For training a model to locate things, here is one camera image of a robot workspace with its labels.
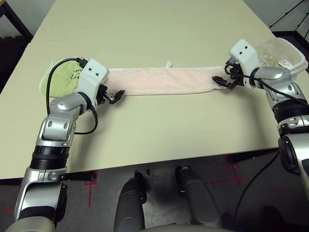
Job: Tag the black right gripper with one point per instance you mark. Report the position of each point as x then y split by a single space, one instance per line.
237 77

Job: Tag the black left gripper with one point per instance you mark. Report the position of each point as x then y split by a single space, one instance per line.
102 95

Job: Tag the pink terry towel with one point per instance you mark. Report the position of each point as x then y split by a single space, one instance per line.
169 79

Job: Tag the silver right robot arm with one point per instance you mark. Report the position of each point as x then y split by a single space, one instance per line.
287 89

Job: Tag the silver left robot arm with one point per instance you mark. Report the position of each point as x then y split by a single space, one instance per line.
60 120

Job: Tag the beige folded towel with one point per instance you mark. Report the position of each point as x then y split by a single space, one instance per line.
272 50

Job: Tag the green folded towel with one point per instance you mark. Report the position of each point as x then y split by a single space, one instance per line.
60 79

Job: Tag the black tripod stand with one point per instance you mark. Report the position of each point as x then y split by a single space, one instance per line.
289 16

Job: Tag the grey robot left leg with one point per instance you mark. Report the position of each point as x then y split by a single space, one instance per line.
130 205

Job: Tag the grey robot leg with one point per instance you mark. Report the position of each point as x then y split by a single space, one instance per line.
198 198
130 205

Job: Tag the grey robot right leg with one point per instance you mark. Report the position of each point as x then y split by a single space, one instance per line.
198 198

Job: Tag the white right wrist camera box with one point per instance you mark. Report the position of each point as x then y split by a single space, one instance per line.
246 55

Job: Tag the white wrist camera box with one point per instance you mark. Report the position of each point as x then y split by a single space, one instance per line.
246 55
91 75

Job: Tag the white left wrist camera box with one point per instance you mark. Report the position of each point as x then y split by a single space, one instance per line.
91 75

